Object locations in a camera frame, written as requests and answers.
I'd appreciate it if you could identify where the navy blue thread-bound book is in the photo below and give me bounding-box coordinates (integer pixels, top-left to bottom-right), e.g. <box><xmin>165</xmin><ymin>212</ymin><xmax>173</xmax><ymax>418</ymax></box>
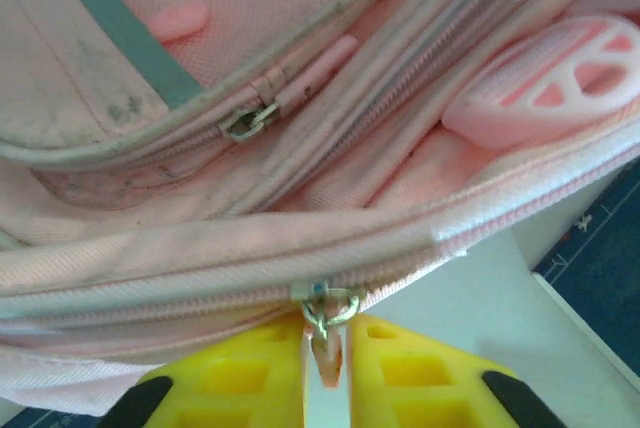
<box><xmin>532</xmin><ymin>160</ymin><xmax>640</xmax><ymax>374</ymax></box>

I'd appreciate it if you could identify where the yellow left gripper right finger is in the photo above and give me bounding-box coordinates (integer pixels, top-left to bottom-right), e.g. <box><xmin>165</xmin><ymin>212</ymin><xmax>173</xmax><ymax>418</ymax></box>
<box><xmin>348</xmin><ymin>313</ymin><xmax>569</xmax><ymax>428</ymax></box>

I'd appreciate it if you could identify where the pink backpack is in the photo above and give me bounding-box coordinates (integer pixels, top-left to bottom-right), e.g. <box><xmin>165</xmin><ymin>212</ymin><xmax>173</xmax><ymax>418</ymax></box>
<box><xmin>0</xmin><ymin>0</ymin><xmax>640</xmax><ymax>419</ymax></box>

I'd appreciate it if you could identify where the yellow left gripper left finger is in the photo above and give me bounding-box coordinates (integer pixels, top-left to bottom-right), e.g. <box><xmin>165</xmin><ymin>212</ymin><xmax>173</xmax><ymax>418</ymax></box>
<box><xmin>97</xmin><ymin>318</ymin><xmax>307</xmax><ymax>428</ymax></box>

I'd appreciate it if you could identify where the pink white correction tape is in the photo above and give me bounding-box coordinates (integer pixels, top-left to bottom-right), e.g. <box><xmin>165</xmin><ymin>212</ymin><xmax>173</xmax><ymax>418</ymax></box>
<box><xmin>440</xmin><ymin>15</ymin><xmax>640</xmax><ymax>152</ymax></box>

